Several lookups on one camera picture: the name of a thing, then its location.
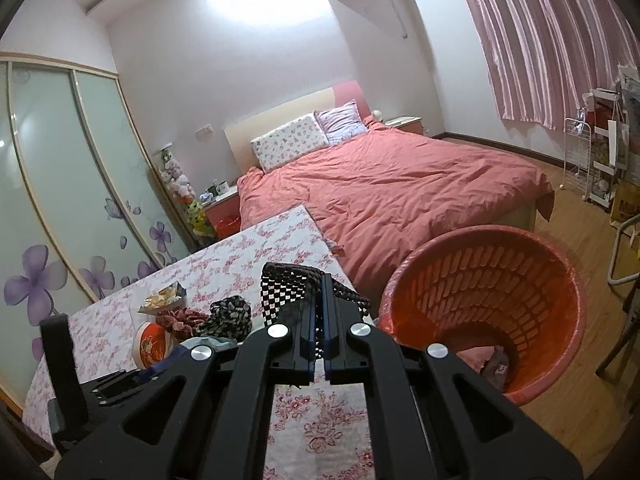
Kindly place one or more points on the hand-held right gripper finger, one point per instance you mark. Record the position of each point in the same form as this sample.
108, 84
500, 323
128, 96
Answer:
317, 340
327, 345

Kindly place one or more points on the black white checkered cloth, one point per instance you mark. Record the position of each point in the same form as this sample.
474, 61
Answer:
280, 290

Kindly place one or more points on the orange plastic basket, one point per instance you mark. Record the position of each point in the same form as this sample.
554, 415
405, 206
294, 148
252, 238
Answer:
500, 280

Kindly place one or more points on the orange round tin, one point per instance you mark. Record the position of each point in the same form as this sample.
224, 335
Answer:
152, 347

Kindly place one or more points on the black white patterned cloth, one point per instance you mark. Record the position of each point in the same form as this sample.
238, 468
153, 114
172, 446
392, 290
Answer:
227, 315

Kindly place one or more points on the red checked scrunchie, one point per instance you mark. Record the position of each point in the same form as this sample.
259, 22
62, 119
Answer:
180, 322

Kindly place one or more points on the floral tablecloth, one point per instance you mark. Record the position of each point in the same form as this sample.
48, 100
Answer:
280, 245

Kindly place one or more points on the clear snack packet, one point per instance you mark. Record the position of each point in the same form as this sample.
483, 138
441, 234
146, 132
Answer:
162, 300

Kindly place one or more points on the pink cloth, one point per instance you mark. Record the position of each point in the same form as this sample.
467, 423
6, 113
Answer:
475, 357

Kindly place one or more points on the pink white nightstand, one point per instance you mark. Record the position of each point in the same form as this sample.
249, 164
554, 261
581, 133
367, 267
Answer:
222, 212
407, 126

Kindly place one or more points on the green yellow plush toy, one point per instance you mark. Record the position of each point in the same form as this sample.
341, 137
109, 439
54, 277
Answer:
197, 217

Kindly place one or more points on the grey cloth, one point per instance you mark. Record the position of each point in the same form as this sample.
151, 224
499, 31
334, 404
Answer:
497, 370

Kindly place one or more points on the salmon duvet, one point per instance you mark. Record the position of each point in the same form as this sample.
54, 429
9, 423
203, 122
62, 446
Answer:
400, 185

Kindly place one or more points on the white cup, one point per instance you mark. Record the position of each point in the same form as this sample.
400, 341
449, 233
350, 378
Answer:
222, 188

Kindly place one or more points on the floral pillow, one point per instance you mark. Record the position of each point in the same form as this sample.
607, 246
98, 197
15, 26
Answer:
290, 142

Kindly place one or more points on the pink striped pillow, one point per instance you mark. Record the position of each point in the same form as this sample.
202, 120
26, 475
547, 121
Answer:
342, 122

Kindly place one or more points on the small white lamp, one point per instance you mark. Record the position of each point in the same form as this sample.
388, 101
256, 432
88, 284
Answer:
378, 115

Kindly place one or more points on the flower print sliding wardrobe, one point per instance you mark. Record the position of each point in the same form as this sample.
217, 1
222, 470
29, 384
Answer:
45, 160

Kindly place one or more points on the yellow cardboard box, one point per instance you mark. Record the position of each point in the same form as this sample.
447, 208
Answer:
625, 205

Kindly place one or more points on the white storage cart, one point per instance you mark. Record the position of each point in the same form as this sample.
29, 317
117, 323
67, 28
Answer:
611, 135

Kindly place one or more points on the pink striped curtain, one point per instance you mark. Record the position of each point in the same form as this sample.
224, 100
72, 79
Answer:
550, 35

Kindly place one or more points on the beige pink bed frame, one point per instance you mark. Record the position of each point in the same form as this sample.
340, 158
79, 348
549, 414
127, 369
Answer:
270, 115

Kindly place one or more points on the grey metal tube frame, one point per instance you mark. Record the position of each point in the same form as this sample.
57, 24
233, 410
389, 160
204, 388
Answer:
614, 260

